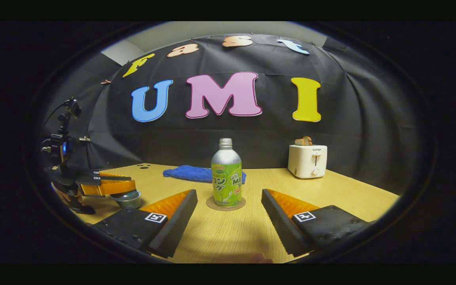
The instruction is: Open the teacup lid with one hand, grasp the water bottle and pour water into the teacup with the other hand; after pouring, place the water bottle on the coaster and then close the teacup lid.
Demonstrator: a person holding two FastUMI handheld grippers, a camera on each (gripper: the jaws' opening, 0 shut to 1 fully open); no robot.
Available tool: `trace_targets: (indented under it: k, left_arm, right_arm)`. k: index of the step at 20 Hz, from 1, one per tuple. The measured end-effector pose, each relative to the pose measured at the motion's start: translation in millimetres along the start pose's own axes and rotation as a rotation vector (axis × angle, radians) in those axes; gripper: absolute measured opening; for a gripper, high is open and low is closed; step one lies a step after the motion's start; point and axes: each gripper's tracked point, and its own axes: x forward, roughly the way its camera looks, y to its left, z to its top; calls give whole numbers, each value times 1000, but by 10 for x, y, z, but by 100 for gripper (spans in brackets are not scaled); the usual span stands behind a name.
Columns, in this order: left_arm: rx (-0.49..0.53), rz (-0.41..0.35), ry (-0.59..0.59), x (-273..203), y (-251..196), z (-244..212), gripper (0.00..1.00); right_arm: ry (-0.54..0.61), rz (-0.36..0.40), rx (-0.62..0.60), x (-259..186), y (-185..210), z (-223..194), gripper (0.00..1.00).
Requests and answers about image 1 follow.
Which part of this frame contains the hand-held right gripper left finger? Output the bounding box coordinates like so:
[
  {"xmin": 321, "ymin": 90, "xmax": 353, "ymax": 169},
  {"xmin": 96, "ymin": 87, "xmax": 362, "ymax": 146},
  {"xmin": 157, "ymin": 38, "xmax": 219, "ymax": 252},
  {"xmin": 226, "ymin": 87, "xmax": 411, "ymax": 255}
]
[{"xmin": 93, "ymin": 189, "xmax": 199, "ymax": 258}]

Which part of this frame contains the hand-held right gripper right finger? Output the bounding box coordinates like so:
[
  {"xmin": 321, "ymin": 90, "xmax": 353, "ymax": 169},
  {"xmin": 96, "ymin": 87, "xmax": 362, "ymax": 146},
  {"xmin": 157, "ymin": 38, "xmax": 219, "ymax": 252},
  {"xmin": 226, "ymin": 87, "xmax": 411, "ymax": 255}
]
[{"xmin": 261, "ymin": 188, "xmax": 371, "ymax": 257}]

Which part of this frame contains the white teacup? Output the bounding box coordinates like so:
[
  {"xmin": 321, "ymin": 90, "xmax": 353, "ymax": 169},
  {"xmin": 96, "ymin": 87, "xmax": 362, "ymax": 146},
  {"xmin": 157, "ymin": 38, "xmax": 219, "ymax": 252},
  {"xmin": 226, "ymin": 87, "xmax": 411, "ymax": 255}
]
[{"xmin": 111, "ymin": 190, "xmax": 142, "ymax": 209}]

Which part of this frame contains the round brown coaster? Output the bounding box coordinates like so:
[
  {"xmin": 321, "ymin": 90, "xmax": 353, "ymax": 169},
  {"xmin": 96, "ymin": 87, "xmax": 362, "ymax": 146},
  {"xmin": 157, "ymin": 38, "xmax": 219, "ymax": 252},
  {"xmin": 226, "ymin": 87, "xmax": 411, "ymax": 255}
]
[{"xmin": 206, "ymin": 196, "xmax": 247, "ymax": 211}]

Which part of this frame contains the silver green-label water bottle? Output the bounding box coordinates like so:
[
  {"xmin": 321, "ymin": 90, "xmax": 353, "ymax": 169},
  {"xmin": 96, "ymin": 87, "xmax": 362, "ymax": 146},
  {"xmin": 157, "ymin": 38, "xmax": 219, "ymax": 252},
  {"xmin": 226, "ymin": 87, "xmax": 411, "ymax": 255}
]
[{"xmin": 211, "ymin": 138, "xmax": 243, "ymax": 208}]

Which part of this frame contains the blue folded towel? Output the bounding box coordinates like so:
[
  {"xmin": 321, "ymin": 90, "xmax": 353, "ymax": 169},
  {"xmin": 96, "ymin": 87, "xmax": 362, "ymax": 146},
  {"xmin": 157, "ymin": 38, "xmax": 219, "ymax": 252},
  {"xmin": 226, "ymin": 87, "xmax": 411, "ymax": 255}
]
[{"xmin": 163, "ymin": 165, "xmax": 247, "ymax": 184}]

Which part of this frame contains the white toaster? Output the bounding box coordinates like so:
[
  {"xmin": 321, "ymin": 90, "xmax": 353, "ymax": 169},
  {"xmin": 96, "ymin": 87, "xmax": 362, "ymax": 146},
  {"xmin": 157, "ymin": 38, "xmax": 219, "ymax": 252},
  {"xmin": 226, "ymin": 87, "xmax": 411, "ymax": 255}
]
[{"xmin": 287, "ymin": 144, "xmax": 328, "ymax": 179}]

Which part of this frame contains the black backdrop cloth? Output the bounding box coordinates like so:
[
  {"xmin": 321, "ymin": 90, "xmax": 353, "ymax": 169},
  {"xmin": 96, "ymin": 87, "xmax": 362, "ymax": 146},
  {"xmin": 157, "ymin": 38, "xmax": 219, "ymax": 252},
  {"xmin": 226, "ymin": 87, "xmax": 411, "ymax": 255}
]
[{"xmin": 42, "ymin": 34, "xmax": 422, "ymax": 194}]

